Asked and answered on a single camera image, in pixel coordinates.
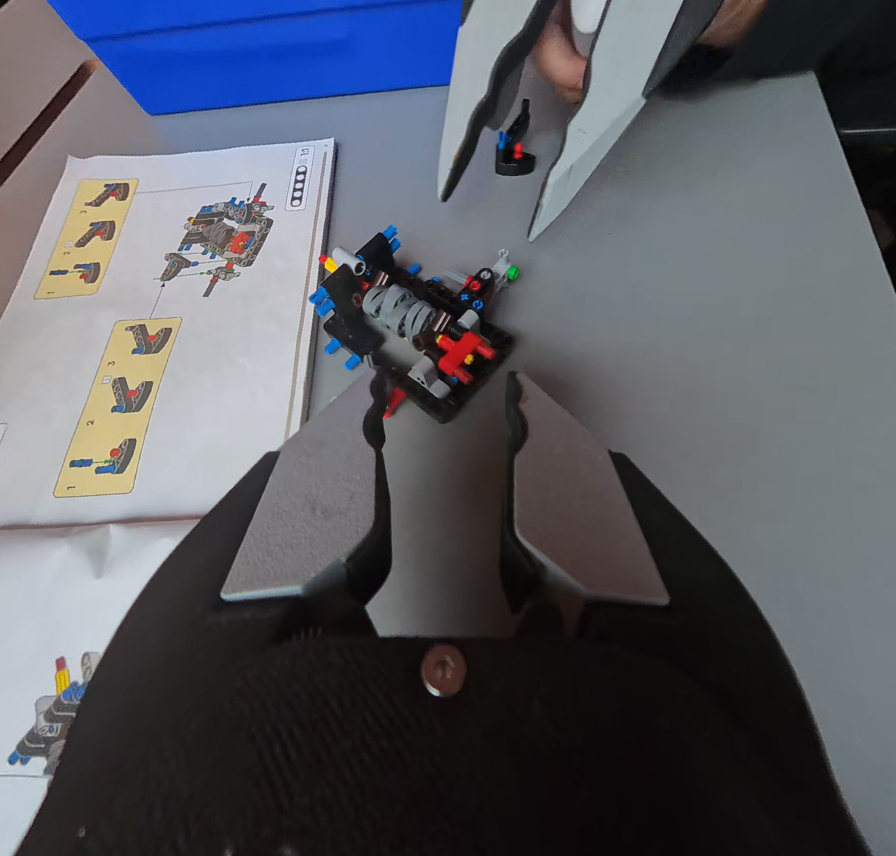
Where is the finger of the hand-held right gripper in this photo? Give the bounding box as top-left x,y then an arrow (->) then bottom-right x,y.
525,0 -> 730,243
436,0 -> 562,203

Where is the blue plastic bin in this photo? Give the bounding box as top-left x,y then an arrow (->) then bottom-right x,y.
10,0 -> 470,116

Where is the person's right hand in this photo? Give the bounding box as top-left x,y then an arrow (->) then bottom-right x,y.
535,5 -> 592,105

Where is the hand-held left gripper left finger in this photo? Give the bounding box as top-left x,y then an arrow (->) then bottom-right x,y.
219,372 -> 393,610

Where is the open lego instruction booklet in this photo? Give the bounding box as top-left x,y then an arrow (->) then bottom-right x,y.
0,138 -> 337,856

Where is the black angled lego piece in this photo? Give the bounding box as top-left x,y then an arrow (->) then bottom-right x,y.
493,98 -> 539,178

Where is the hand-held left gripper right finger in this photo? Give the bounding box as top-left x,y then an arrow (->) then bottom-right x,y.
499,371 -> 672,615

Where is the black frame lego assembly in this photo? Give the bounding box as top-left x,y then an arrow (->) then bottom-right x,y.
308,225 -> 522,424

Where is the person's right forearm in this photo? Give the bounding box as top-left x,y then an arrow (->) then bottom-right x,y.
728,0 -> 896,94

